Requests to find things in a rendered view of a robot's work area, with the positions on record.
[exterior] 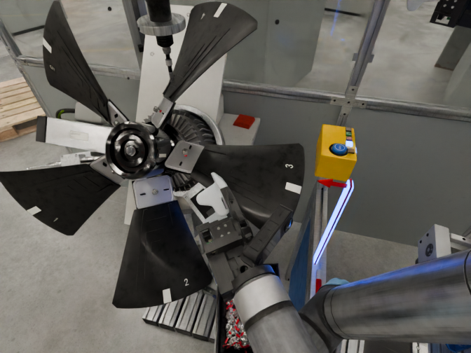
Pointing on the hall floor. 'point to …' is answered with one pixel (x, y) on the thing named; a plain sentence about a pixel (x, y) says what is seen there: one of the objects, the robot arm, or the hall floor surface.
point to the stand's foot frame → (187, 314)
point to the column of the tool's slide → (134, 26)
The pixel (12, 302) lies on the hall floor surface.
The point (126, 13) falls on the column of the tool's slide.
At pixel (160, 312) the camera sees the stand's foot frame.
